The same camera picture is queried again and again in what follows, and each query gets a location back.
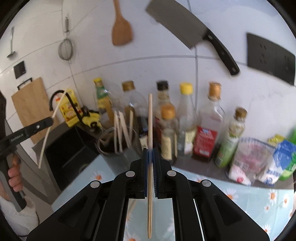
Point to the metal mesh strainer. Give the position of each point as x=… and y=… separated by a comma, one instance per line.
x=65, y=49

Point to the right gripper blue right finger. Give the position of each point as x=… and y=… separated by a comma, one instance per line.
x=155, y=160

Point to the small orange cap bottle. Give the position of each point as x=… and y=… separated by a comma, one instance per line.
x=169, y=150

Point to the black kitchen sink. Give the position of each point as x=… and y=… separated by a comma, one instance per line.
x=68, y=152

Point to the yellow cap clear bottle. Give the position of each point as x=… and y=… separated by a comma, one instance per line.
x=187, y=120

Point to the dark cylindrical utensil holder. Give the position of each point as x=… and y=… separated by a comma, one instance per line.
x=118, y=161

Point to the black wall socket panel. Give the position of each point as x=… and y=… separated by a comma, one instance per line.
x=270, y=58

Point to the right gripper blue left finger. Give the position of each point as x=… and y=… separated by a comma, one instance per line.
x=145, y=162

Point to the blue white sugar bag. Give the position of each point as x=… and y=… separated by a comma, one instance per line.
x=277, y=163

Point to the large oil jug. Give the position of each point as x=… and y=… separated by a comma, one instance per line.
x=117, y=101

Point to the yellow detergent bottle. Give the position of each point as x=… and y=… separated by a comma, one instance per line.
x=67, y=109

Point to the green label sauce bottle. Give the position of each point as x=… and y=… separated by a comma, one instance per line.
x=103, y=103

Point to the steel cleaver black handle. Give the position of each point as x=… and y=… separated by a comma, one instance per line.
x=189, y=29

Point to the pink white salt bag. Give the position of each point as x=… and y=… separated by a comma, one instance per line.
x=250, y=158

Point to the gold cap red label bottle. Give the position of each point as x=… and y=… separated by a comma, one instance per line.
x=209, y=127

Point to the black cap sauce bottle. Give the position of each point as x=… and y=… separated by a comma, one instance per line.
x=163, y=98

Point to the green label oil bottle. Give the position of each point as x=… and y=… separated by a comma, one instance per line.
x=236, y=128

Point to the clear jug gold cap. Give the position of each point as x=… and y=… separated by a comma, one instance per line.
x=136, y=101

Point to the wooden spatula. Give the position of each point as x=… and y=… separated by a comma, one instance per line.
x=122, y=30

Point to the person left hand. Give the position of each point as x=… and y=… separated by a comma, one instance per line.
x=15, y=175

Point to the wooden cutting board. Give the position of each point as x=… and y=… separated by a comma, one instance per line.
x=31, y=102

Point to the hanging metal ladle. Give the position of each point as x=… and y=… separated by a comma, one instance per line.
x=12, y=51

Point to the small black wall switch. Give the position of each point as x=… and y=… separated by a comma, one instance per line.
x=19, y=69

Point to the black kitchen faucet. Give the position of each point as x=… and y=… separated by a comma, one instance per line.
x=57, y=97

